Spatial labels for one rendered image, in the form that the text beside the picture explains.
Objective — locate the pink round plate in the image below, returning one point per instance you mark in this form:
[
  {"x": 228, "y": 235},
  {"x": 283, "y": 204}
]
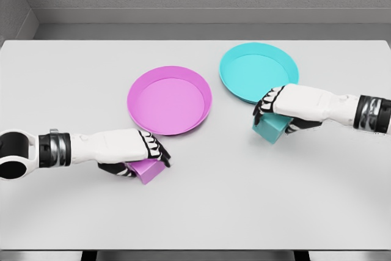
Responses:
[{"x": 170, "y": 101}]

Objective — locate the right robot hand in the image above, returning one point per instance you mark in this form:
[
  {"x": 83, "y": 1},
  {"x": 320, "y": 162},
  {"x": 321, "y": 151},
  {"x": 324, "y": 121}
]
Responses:
[{"x": 297, "y": 103}]

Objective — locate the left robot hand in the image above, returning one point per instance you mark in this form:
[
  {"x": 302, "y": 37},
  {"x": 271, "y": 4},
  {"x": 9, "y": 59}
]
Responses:
[{"x": 122, "y": 145}]

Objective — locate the cyan block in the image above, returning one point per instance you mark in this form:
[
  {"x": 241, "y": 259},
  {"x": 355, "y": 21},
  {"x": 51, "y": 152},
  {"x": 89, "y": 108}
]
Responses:
[{"x": 270, "y": 128}]

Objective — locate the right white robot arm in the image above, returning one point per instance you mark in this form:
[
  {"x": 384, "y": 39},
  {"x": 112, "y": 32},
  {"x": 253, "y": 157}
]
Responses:
[{"x": 354, "y": 109}]

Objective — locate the pink block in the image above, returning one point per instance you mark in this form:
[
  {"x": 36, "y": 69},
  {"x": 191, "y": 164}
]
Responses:
[{"x": 148, "y": 170}]

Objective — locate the cyan round plate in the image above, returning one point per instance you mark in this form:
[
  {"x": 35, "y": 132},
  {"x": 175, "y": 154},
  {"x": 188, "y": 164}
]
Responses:
[{"x": 258, "y": 70}]

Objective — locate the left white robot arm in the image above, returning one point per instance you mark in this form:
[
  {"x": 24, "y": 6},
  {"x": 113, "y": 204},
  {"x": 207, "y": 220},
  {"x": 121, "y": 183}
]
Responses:
[{"x": 46, "y": 151}]

